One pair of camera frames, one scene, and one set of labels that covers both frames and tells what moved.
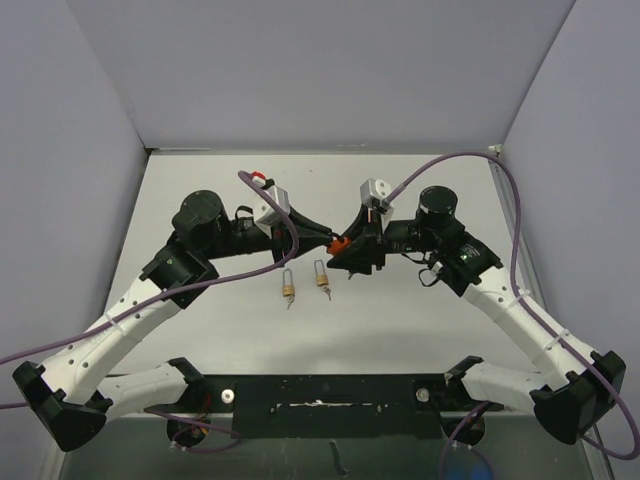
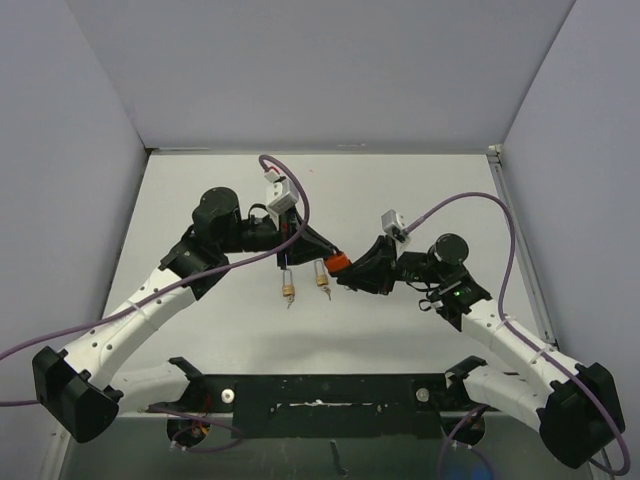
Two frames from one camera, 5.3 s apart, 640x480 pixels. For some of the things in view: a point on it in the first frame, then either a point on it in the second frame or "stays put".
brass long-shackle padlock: (288, 290) stays put
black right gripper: (363, 247) -> (380, 257)
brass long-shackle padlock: (321, 280) stays put
